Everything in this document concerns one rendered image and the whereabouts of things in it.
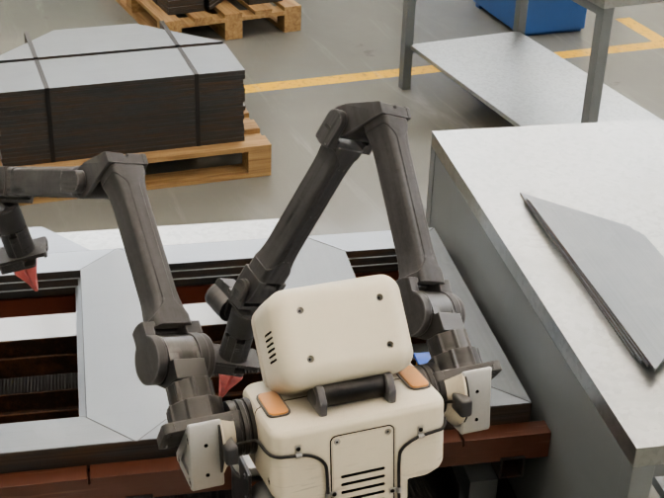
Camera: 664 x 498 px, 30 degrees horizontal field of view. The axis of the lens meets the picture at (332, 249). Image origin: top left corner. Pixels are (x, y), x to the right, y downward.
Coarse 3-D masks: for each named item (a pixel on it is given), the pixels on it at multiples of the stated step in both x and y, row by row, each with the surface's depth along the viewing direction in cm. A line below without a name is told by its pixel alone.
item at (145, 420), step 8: (88, 416) 238; (96, 416) 238; (104, 416) 238; (112, 416) 238; (120, 416) 238; (128, 416) 238; (136, 416) 238; (144, 416) 238; (152, 416) 238; (160, 416) 239; (104, 424) 236; (112, 424) 236; (120, 424) 236; (128, 424) 236; (136, 424) 236; (144, 424) 236; (152, 424) 236; (120, 432) 234
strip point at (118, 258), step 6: (114, 252) 293; (120, 252) 294; (102, 258) 291; (108, 258) 291; (114, 258) 291; (120, 258) 291; (126, 258) 291; (90, 264) 288; (96, 264) 288; (102, 264) 288; (108, 264) 289; (114, 264) 289; (120, 264) 289; (126, 264) 289
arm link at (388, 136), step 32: (352, 128) 216; (384, 128) 211; (384, 160) 211; (384, 192) 211; (416, 192) 210; (416, 224) 207; (416, 256) 205; (416, 288) 202; (448, 288) 208; (416, 320) 200
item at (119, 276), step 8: (80, 272) 285; (88, 272) 285; (96, 272) 285; (104, 272) 285; (112, 272) 285; (120, 272) 286; (128, 272) 286; (88, 280) 282; (96, 280) 282; (104, 280) 282; (112, 280) 282; (120, 280) 282; (128, 280) 283
